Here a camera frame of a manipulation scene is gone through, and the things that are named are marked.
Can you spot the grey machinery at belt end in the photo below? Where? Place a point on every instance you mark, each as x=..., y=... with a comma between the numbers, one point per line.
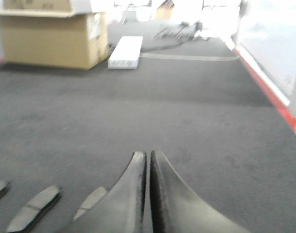
x=181, y=34

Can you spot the white small box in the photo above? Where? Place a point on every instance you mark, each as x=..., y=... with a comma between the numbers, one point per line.
x=126, y=54

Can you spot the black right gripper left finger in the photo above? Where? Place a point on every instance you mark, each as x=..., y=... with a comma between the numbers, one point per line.
x=121, y=210

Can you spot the cardboard box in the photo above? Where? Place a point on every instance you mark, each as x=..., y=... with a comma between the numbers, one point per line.
x=55, y=33

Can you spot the red right conveyor strip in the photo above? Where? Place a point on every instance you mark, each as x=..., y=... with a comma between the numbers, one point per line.
x=272, y=92

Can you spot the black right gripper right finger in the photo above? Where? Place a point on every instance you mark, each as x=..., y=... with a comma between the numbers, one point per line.
x=176, y=208

